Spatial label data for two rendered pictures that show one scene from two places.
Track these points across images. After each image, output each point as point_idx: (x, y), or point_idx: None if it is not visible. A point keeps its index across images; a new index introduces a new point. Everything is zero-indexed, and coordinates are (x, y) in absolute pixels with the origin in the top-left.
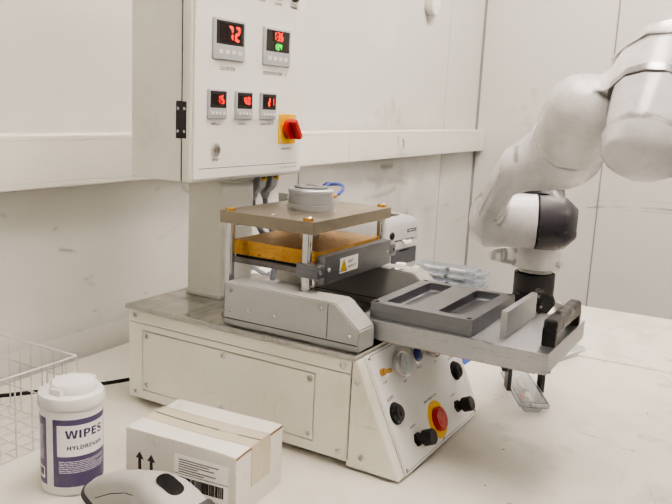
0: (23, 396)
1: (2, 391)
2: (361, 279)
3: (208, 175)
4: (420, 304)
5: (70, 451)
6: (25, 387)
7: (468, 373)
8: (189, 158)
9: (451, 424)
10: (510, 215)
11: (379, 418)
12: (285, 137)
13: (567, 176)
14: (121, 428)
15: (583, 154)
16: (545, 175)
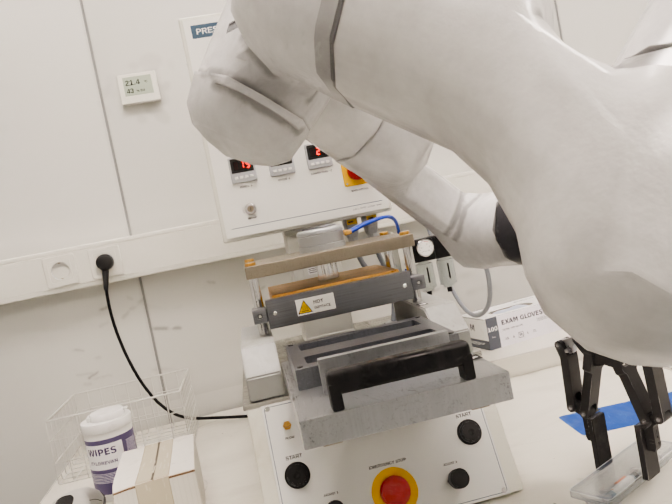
0: (218, 420)
1: (216, 415)
2: (409, 317)
3: (246, 232)
4: (313, 349)
5: (93, 466)
6: (231, 413)
7: (612, 438)
8: (220, 222)
9: (430, 502)
10: (465, 224)
11: (264, 477)
12: (353, 179)
13: (355, 168)
14: (216, 454)
15: (319, 137)
16: (354, 172)
